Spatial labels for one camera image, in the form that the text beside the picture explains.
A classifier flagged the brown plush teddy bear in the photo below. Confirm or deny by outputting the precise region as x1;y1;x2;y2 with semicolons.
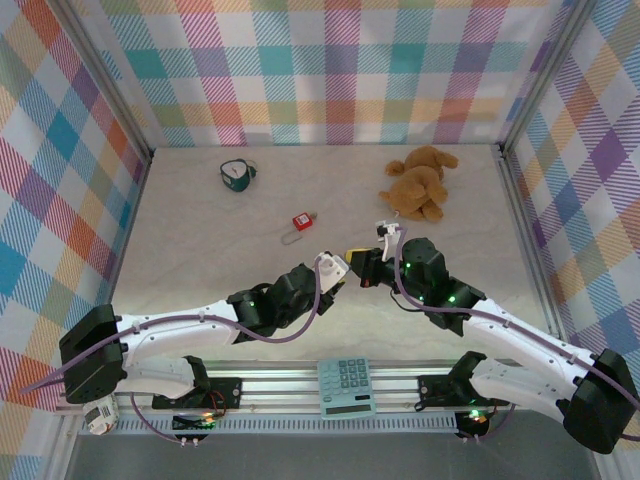
378;145;460;223

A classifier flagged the teal alarm clock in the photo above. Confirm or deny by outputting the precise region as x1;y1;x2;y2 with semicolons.
218;157;259;194

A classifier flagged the white box on rail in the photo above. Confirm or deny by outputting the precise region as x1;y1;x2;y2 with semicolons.
81;394;120;436

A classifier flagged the aluminium frame floor rail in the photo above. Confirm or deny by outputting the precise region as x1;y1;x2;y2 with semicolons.
92;154;154;321
494;144;626;480

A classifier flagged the light blue calculator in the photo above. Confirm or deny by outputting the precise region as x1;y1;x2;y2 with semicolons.
317;356;377;420

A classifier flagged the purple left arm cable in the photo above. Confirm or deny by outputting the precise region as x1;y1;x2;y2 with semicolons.
18;257;324;446

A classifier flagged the aluminium mounting rail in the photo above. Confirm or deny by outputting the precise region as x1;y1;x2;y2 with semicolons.
54;367;576;415

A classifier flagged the red safety padlock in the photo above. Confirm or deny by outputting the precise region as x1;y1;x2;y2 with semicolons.
281;212;312;246

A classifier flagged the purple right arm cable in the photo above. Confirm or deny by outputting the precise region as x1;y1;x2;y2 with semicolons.
392;225;640;444

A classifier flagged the aluminium frame post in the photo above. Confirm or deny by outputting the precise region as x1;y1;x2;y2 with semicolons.
496;0;601;156
58;0;154;166

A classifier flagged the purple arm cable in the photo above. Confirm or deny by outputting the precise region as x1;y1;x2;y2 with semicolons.
392;225;640;444
18;257;324;446

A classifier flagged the thin black cable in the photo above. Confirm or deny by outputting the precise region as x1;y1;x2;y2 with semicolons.
388;287;427;312

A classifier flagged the white slotted cable duct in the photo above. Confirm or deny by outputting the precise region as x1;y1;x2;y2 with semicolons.
79;414;461;436

